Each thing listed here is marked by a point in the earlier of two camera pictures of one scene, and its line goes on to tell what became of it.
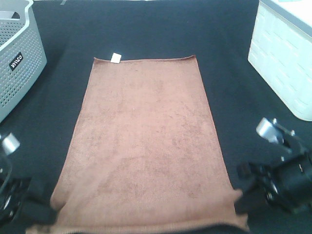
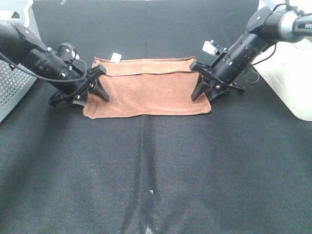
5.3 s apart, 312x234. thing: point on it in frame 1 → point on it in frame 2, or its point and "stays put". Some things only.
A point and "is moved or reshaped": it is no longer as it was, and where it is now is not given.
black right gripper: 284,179 → 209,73
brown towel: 144,151 is moved or reshaped
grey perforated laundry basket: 23,58 stays put
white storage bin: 281,47 stays put
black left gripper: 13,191 → 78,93
